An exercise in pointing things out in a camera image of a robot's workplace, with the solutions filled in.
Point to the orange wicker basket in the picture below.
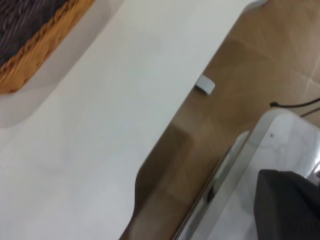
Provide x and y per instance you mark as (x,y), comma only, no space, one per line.
(37,55)

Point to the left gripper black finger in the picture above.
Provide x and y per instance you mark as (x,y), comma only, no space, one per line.
(287,210)

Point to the white robot stand platform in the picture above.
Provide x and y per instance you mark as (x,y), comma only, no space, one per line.
(282,150)

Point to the grey table leg foot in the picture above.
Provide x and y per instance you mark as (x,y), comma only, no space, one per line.
(205,85)

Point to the dark brown wicker basket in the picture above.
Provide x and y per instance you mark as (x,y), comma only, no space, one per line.
(20,25)

